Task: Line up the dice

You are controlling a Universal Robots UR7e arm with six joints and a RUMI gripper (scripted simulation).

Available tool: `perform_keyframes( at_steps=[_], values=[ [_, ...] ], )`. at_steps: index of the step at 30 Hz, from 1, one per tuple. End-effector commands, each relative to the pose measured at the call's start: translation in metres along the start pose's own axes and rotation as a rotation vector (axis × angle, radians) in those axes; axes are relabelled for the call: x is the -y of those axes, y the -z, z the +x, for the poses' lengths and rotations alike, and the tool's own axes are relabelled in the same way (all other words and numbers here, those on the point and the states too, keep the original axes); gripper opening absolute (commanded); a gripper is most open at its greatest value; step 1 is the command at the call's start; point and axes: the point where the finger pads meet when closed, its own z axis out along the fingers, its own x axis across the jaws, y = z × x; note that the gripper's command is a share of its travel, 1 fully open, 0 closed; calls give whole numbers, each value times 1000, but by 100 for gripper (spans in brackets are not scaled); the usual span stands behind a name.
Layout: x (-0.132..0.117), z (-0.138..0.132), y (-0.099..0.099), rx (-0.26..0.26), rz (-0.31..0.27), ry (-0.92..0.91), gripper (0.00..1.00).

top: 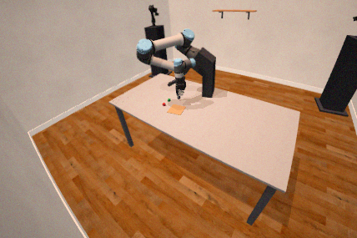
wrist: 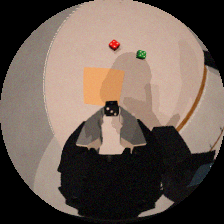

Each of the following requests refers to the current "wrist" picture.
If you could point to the tan mat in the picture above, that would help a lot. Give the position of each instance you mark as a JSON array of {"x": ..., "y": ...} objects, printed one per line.
[{"x": 101, "y": 85}]

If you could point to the green die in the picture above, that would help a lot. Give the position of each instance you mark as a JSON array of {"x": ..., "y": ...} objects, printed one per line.
[{"x": 141, "y": 54}]

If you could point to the red die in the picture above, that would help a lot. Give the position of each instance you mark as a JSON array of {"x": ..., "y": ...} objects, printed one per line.
[{"x": 114, "y": 45}]

